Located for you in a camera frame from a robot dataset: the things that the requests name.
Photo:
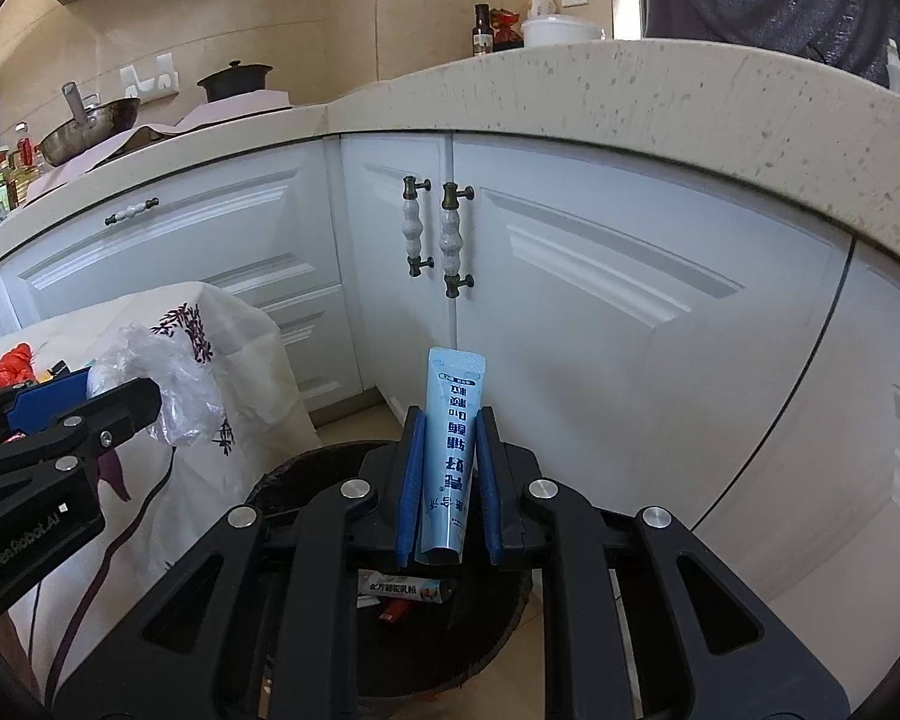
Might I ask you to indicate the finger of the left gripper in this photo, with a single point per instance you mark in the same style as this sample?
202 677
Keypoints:
65 452
37 406

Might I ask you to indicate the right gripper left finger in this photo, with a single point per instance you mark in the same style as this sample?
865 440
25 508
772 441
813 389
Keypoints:
266 601

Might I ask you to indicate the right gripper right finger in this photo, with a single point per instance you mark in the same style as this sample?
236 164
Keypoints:
641 619

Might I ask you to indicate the red plastic bag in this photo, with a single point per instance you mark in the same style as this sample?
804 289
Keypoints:
17 366

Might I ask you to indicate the clear plastic bag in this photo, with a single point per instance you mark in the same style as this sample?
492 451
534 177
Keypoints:
191 405

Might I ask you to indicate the teal white tube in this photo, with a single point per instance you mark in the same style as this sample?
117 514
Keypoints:
455 382

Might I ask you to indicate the white blue ointment tube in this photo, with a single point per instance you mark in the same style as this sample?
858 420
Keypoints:
399 587

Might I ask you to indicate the red tube black cap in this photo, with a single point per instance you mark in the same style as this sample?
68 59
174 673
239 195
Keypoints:
394 610

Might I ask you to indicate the black trash bin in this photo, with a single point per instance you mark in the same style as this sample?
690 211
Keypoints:
429 647

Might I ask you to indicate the floral tablecloth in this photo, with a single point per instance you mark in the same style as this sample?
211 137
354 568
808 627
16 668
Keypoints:
157 501

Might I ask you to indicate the cooking oil bottle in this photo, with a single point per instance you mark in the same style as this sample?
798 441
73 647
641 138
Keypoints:
24 161

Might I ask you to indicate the steel wok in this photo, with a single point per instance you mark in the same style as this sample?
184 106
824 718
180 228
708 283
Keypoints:
88 126

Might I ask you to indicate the pink stove cover cloth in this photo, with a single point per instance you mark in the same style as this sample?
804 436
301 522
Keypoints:
142 135

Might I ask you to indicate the black casserole pot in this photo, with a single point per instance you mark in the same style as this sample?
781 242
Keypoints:
237 78

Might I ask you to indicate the dark sauce bottle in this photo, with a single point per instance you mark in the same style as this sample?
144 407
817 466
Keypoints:
482 37

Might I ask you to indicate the white spray bottle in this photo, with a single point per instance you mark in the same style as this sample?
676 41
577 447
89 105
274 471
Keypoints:
893 66

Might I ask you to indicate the white stacked bowls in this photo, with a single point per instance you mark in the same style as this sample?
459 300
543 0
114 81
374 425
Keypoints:
559 30

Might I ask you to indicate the drawer handle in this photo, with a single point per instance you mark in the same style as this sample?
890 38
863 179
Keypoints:
131 211

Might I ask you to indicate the white wall hook rack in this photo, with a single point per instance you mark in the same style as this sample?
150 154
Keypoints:
164 83

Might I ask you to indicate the left cabinet door handle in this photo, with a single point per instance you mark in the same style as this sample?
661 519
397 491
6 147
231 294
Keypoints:
412 227

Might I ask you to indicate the cabinet door handle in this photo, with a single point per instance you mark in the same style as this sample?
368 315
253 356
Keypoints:
412 227
451 240

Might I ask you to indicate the right cabinet door handle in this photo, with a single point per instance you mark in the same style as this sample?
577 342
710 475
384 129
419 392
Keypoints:
451 240

